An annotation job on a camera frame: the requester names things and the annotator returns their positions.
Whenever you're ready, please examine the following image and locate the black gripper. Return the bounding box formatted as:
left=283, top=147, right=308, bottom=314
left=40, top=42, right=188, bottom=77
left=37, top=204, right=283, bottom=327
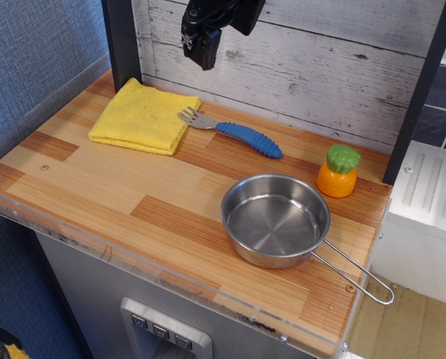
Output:
left=181, top=0, right=266, bottom=71

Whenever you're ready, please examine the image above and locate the blue handled metal fork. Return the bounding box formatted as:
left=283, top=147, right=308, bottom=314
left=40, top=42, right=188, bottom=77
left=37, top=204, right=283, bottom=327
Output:
left=178, top=106, right=283, bottom=159

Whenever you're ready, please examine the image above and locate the yellow folded cloth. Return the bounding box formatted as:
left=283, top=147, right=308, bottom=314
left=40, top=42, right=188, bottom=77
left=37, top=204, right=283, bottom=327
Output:
left=88, top=78, right=201, bottom=156

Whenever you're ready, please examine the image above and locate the orange toy carrot green top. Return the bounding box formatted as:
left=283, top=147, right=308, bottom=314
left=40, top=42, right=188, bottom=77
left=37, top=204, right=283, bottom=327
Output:
left=317, top=144, right=361, bottom=198

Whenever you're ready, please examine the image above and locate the white ribbed cabinet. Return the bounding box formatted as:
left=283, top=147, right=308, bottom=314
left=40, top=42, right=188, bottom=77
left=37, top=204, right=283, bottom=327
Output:
left=370, top=141, right=446, bottom=303

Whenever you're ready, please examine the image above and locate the silver dispenser panel with buttons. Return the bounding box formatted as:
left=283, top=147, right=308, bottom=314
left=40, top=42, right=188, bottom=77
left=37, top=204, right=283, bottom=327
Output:
left=120, top=297, right=213, bottom=358

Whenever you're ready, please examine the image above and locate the yellow object bottom left corner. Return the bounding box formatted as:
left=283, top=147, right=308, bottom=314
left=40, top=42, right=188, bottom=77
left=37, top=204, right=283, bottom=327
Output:
left=4, top=344, right=29, bottom=359

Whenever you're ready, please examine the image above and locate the dark left shelf post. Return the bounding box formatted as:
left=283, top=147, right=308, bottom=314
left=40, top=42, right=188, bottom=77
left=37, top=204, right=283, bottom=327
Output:
left=101, top=0, right=141, bottom=93

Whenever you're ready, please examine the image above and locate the dark shelf post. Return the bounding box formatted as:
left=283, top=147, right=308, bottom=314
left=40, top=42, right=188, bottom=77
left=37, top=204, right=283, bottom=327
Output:
left=101, top=0, right=141, bottom=93
left=382, top=1, right=446, bottom=185

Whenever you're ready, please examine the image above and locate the small steel pan wire handle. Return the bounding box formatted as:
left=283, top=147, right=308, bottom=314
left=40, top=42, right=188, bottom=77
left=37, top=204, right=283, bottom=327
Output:
left=220, top=174, right=395, bottom=305

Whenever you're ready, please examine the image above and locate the dark right shelf post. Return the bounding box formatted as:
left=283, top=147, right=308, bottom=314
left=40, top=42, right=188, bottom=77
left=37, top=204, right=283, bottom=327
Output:
left=382, top=1, right=446, bottom=185

